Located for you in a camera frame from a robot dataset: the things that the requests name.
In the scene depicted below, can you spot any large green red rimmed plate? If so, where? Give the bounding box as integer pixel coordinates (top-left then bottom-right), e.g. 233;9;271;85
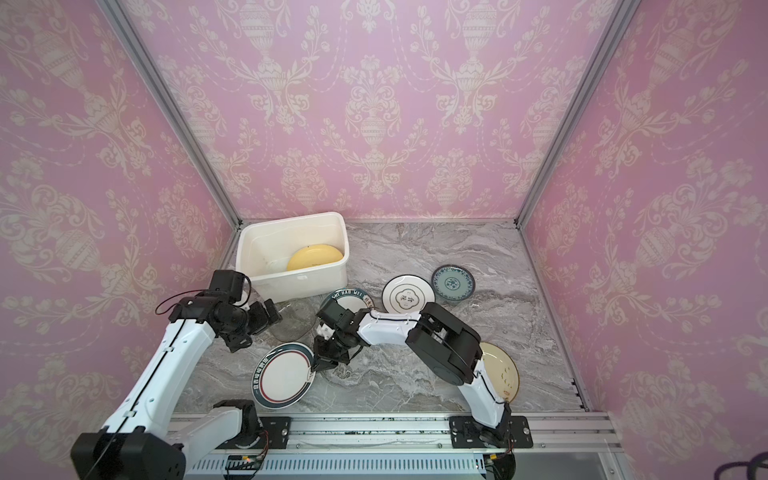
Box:
252;342;315;409

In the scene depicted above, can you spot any pale yellow round plate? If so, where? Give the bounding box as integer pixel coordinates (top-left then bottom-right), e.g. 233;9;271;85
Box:
286;244;344;271

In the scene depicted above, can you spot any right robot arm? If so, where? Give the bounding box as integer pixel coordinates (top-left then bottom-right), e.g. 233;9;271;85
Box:
311;300;512;448

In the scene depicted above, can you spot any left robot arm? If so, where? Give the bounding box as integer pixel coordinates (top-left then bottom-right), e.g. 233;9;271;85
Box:
70;292;282;479

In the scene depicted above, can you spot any white plastic bin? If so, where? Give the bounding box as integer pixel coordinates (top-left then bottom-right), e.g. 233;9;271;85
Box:
235;212;350;303

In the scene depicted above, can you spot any clear glass plate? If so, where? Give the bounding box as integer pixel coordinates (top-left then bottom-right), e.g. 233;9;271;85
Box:
267;298;318;342

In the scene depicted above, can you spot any small green lettered rim plate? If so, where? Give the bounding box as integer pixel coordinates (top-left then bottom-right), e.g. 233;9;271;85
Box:
322;288;375;313

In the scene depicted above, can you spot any small blue patterned plate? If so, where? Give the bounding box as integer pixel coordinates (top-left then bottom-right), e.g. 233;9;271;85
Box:
431;264;476;302

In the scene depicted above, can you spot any beige plate brown rim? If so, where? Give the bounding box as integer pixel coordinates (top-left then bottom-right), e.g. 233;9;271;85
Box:
480;342;520;403

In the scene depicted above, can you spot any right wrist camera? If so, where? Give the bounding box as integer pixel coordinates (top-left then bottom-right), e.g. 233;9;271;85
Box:
316;324;335;340

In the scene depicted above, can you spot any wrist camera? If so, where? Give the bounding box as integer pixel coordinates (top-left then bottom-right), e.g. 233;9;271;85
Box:
207;269;252;306
316;324;335;340

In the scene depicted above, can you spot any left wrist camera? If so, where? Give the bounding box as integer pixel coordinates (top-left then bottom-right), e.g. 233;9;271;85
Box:
207;269;252;306

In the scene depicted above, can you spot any white plate black ring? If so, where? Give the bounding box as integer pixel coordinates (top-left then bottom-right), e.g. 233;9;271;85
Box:
381;274;437;315

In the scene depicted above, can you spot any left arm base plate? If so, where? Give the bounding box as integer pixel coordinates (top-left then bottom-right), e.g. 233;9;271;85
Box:
234;416;292;451

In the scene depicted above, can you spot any aluminium mounting rail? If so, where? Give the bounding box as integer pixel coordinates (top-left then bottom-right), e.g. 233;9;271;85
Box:
181;412;633;479

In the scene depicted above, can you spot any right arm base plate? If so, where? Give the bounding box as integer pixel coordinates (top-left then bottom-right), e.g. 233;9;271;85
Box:
448;416;534;450

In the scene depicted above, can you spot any left corner aluminium post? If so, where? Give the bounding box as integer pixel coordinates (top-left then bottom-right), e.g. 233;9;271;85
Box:
96;0;242;230

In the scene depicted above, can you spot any corner aluminium post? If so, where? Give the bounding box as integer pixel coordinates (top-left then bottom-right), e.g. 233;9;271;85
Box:
96;0;242;230
516;0;641;231

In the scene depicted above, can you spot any right corner aluminium post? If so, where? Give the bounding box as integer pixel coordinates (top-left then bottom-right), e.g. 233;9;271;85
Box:
516;0;641;231

